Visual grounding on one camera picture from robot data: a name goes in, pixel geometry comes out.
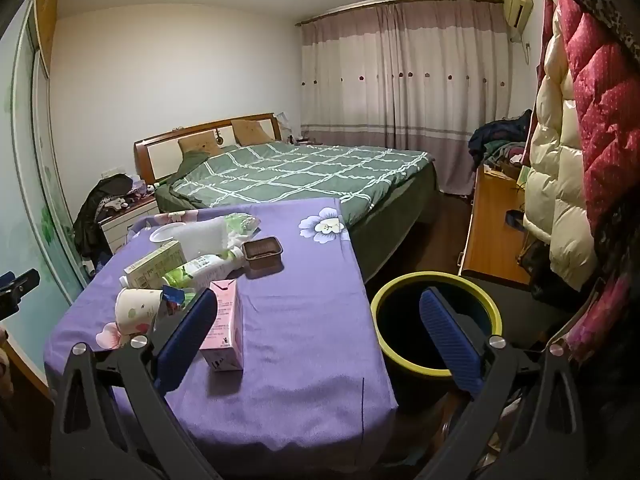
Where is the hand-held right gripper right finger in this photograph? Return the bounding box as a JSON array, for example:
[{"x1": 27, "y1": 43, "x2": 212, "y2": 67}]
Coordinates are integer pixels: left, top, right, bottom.
[{"x1": 415, "y1": 287, "x2": 588, "y2": 480}]

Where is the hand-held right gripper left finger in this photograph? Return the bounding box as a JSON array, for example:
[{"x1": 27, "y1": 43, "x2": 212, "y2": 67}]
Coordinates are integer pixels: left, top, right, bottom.
[{"x1": 50, "y1": 287, "x2": 221, "y2": 480}]

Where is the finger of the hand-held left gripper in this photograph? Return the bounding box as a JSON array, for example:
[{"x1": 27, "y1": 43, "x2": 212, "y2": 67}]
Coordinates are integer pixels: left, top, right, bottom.
[{"x1": 0, "y1": 269, "x2": 41, "y2": 321}]

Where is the pink carton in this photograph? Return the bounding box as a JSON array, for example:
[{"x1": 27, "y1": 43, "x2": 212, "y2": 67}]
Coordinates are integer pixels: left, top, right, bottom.
[{"x1": 200, "y1": 279, "x2": 245, "y2": 372}]

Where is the yellow rimmed trash bin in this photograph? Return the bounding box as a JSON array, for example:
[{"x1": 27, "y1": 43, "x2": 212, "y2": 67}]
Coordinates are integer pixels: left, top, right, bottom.
[{"x1": 370, "y1": 271, "x2": 502, "y2": 413}]

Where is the floral paper cup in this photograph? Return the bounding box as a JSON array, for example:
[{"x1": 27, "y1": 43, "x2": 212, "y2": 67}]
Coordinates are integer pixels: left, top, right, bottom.
[{"x1": 116, "y1": 287, "x2": 163, "y2": 336}]

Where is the green labelled plastic bottle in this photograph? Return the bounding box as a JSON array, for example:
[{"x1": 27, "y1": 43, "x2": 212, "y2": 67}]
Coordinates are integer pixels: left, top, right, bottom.
[{"x1": 162, "y1": 246, "x2": 246, "y2": 291}]

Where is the beige carton box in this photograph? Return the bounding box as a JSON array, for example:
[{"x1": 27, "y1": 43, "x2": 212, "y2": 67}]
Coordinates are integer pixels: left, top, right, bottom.
[{"x1": 122, "y1": 240, "x2": 188, "y2": 290}]

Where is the brown plastic tray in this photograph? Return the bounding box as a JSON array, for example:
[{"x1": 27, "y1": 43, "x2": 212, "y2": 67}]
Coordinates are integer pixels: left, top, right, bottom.
[{"x1": 242, "y1": 236, "x2": 284, "y2": 268}]

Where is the blue snack wrapper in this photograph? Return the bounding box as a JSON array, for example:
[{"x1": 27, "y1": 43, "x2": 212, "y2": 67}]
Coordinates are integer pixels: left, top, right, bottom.
[{"x1": 161, "y1": 285, "x2": 196, "y2": 316}]

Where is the white towel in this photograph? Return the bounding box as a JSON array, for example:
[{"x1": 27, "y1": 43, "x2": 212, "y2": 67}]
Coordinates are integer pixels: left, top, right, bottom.
[{"x1": 175, "y1": 217, "x2": 231, "y2": 258}]

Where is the purple floral blanket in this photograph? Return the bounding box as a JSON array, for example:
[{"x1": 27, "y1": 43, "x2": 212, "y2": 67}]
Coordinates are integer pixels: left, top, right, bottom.
[{"x1": 44, "y1": 197, "x2": 398, "y2": 461}]

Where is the white nightstand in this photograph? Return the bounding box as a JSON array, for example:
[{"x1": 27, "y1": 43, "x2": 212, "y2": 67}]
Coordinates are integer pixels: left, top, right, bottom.
[{"x1": 97, "y1": 195, "x2": 161, "y2": 256}]

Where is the long wooden desk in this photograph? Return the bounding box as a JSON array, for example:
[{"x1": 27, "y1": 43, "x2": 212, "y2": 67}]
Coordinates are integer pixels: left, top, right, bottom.
[{"x1": 459, "y1": 165, "x2": 533, "y2": 288}]

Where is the brown handbag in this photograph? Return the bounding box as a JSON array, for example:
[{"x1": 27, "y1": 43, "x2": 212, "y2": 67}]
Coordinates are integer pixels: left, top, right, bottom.
[{"x1": 517, "y1": 237, "x2": 553, "y2": 273}]

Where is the dark jacket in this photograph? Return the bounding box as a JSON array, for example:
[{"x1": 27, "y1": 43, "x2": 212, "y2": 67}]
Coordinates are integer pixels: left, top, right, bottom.
[{"x1": 74, "y1": 174, "x2": 133, "y2": 261}]

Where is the green floral wardrobe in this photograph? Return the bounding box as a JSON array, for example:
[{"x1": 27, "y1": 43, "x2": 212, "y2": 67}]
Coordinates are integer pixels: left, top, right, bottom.
[{"x1": 0, "y1": 0, "x2": 86, "y2": 311}]

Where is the pink floral garment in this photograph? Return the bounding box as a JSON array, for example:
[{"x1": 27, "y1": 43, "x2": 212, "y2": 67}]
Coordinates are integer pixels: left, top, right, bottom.
[{"x1": 565, "y1": 260, "x2": 640, "y2": 361}]

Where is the wooden bed headboard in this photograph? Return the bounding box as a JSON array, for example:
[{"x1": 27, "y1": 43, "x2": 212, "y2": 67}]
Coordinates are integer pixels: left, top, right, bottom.
[{"x1": 134, "y1": 112, "x2": 278, "y2": 183}]

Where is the tan pillow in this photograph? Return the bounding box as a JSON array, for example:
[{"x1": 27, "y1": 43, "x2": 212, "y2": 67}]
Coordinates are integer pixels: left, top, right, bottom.
[
  {"x1": 231, "y1": 119, "x2": 275, "y2": 146},
  {"x1": 178, "y1": 130, "x2": 221, "y2": 157}
]

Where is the green checked quilt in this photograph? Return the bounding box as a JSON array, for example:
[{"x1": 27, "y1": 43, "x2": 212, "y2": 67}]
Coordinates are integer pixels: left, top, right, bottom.
[{"x1": 155, "y1": 141, "x2": 442, "y2": 286}]

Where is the pile of clothes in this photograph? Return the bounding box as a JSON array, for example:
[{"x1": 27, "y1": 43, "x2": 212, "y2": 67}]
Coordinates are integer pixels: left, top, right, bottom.
[{"x1": 468, "y1": 109, "x2": 533, "y2": 181}]

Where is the pink striped curtain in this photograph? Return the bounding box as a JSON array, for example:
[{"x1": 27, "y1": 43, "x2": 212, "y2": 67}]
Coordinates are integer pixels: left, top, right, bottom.
[{"x1": 297, "y1": 0, "x2": 506, "y2": 196}]

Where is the red down jacket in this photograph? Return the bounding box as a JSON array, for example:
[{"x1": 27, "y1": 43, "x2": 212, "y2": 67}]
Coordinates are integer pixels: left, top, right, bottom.
[{"x1": 550, "y1": 0, "x2": 640, "y2": 241}]

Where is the wall air conditioner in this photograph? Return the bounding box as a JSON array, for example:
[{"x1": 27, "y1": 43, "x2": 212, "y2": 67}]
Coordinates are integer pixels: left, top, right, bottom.
[{"x1": 502, "y1": 0, "x2": 533, "y2": 43}]

